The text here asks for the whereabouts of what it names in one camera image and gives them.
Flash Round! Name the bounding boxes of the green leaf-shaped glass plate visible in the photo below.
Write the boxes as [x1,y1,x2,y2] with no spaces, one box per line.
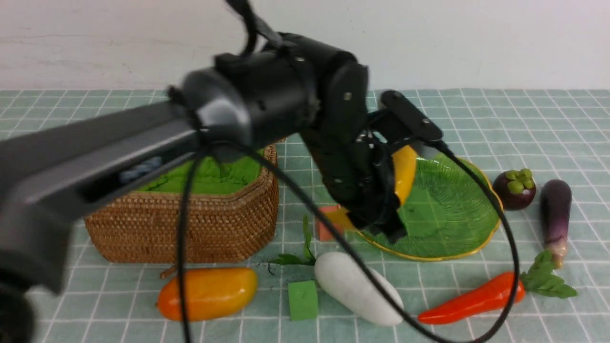
[354,154,501,262]

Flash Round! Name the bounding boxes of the green foam cube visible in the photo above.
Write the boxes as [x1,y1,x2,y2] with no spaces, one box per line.
[287,280,319,322]

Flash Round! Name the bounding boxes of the woven wicker basket green lining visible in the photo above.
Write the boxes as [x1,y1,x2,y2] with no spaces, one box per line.
[84,158,279,264]

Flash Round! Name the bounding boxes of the purple toy eggplant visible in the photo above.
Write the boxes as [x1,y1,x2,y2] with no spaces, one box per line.
[540,179,572,269]

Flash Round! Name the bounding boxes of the orange yellow toy mango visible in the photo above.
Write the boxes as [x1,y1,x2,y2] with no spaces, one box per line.
[184,267,258,322]

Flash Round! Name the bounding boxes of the teal checkered tablecloth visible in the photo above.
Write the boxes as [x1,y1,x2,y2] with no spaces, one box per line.
[0,89,610,343]

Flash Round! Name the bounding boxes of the yellow toy banana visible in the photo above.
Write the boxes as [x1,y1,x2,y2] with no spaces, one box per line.
[326,146,417,232]

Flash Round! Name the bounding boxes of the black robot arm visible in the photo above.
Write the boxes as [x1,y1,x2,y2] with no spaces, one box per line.
[1,33,409,343]

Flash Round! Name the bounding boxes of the white toy radish green leaves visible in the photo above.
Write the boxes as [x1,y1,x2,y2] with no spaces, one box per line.
[272,214,406,326]

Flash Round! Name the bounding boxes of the orange toy carrot green leaves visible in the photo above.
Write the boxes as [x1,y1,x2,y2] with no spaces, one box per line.
[418,249,578,325]

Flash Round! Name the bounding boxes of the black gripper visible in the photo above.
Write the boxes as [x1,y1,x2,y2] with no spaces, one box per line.
[300,110,407,244]

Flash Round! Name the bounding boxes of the dark purple toy mangosteen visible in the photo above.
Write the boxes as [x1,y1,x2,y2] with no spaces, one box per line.
[492,169,537,211]

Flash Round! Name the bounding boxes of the orange foam cube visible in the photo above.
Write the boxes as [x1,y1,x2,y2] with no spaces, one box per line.
[314,204,340,242]

